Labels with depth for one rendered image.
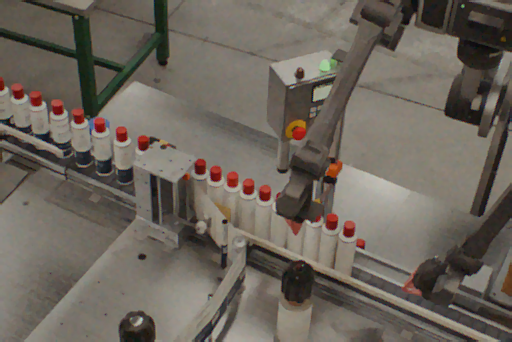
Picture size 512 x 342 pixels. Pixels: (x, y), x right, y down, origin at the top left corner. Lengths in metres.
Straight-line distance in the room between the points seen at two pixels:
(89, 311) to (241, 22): 2.79
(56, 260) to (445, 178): 2.08
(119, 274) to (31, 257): 0.28
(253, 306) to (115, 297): 0.37
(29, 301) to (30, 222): 0.30
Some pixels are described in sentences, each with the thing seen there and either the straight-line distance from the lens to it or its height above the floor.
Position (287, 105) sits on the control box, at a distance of 2.33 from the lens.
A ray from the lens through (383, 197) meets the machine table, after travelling 2.95.
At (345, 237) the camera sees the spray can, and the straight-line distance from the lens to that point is 2.52.
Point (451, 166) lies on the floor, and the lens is 4.35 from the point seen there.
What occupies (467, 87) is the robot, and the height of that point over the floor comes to 1.22.
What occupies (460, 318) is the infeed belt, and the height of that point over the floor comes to 0.88.
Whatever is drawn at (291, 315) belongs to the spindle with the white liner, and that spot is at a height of 1.04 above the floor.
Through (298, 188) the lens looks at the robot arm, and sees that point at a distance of 2.12.
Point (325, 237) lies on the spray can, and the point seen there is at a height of 1.03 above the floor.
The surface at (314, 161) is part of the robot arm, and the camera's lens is 2.12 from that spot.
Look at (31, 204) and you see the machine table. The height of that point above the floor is 0.83.
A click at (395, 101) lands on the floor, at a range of 4.65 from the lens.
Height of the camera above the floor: 2.90
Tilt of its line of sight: 43 degrees down
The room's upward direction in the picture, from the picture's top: 7 degrees clockwise
